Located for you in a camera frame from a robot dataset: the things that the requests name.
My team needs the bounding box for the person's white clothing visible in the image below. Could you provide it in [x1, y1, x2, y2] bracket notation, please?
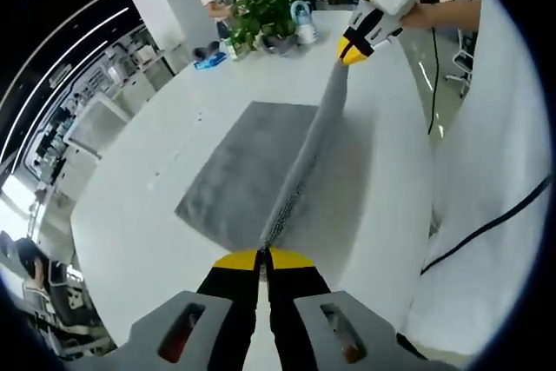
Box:
[401, 0, 553, 361]

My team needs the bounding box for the black cable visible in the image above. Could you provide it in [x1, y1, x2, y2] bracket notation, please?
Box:
[427, 26, 440, 136]
[419, 174, 552, 277]

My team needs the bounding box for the white table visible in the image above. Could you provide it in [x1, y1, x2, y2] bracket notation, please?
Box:
[69, 9, 436, 349]

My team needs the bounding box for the blue box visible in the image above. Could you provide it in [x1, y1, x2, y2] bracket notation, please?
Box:
[193, 52, 228, 71]

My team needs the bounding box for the grey soft object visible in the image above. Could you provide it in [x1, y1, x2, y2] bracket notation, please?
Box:
[259, 33, 301, 58]

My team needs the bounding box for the white spray bottle blue top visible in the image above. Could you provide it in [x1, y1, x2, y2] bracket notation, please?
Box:
[288, 0, 318, 45]

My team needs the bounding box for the green potted plant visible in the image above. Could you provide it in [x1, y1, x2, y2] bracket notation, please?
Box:
[224, 0, 313, 60]

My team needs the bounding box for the green white carton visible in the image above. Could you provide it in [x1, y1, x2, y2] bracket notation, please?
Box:
[222, 35, 241, 62]

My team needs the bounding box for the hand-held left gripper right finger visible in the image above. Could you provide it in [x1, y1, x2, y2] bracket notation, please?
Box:
[266, 247, 419, 371]

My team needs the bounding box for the grey towel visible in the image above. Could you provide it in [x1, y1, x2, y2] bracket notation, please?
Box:
[175, 60, 377, 255]

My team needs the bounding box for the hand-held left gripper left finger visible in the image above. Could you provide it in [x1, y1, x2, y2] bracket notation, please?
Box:
[128, 248, 262, 371]

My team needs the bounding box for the white mesh office chair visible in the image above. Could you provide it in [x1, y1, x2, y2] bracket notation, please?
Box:
[62, 94, 132, 160]

